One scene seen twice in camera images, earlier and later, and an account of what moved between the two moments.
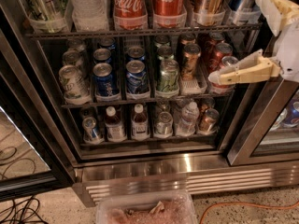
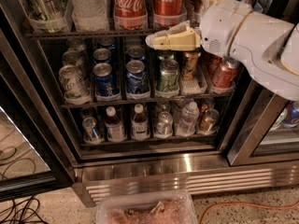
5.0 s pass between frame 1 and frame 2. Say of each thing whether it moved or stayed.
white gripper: moved
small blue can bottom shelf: stayed
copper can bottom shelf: stayed
